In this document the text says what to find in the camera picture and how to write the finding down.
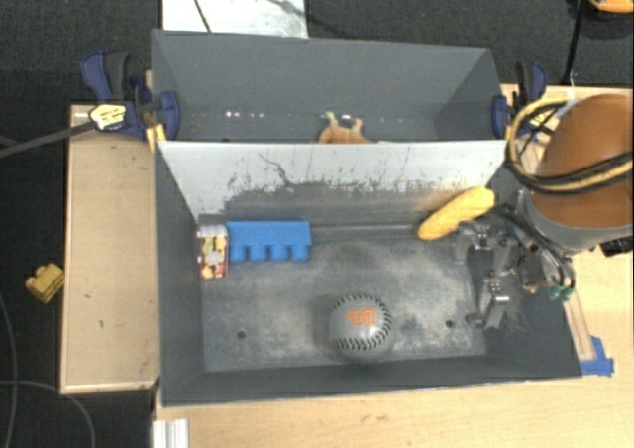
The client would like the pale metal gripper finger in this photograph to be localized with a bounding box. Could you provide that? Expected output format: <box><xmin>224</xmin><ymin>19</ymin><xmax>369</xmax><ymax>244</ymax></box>
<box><xmin>452</xmin><ymin>220</ymin><xmax>513</xmax><ymax>269</ymax></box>
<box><xmin>464</xmin><ymin>278</ymin><xmax>516</xmax><ymax>331</ymax></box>

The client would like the yellow corn cob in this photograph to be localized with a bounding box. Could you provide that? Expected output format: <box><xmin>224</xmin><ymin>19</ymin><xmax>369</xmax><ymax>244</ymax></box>
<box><xmin>416</xmin><ymin>185</ymin><xmax>497</xmax><ymax>242</ymax></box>

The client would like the grey baseball with orange print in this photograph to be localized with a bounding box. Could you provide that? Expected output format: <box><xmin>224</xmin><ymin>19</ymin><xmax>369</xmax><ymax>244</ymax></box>
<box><xmin>326</xmin><ymin>292</ymin><xmax>398</xmax><ymax>363</ymax></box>

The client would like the tan toy animal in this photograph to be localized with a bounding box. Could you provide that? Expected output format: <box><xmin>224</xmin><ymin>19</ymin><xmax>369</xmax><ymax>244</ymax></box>
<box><xmin>316</xmin><ymin>110</ymin><xmax>372</xmax><ymax>145</ymax></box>

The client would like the grey metal bin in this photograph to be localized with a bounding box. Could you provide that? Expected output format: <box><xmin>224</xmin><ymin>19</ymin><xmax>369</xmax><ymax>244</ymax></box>
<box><xmin>150</xmin><ymin>28</ymin><xmax>583</xmax><ymax>407</ymax></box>

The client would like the blue toy brick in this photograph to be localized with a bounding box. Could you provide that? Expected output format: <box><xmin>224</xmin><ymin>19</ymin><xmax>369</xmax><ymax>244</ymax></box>
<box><xmin>225</xmin><ymin>220</ymin><xmax>313</xmax><ymax>264</ymax></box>

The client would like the small printed snack box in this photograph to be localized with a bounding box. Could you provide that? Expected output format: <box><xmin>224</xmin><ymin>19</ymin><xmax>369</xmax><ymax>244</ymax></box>
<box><xmin>196</xmin><ymin>224</ymin><xmax>231</xmax><ymax>281</ymax></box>

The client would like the pale wood board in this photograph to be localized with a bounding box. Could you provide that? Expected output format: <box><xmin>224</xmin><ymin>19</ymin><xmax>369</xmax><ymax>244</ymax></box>
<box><xmin>58</xmin><ymin>103</ymin><xmax>162</xmax><ymax>395</ymax></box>

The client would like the black cylinder on white bracket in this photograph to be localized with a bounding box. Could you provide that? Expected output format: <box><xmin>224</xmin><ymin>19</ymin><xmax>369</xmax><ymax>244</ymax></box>
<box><xmin>600</xmin><ymin>236</ymin><xmax>634</xmax><ymax>257</ymax></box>

